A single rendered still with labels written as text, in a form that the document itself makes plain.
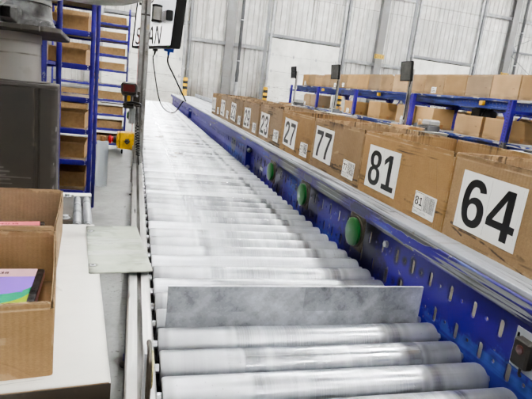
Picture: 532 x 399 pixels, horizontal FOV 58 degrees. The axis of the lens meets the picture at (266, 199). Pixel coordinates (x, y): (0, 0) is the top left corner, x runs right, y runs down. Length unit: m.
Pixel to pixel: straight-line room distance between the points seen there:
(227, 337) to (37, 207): 0.60
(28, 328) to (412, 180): 0.81
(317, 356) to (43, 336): 0.38
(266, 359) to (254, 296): 0.12
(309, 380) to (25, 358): 0.36
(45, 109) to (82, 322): 0.62
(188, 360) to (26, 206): 0.63
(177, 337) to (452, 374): 0.42
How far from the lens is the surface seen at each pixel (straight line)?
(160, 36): 2.32
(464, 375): 0.83
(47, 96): 1.27
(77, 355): 0.73
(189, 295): 0.80
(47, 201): 1.20
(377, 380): 0.75
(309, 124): 1.76
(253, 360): 0.74
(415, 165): 1.12
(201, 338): 0.78
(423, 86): 9.62
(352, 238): 1.20
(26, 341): 0.67
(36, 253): 0.92
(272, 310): 0.84
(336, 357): 0.78
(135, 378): 0.69
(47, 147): 1.28
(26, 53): 1.31
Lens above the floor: 1.13
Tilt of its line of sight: 13 degrees down
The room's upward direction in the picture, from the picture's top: 7 degrees clockwise
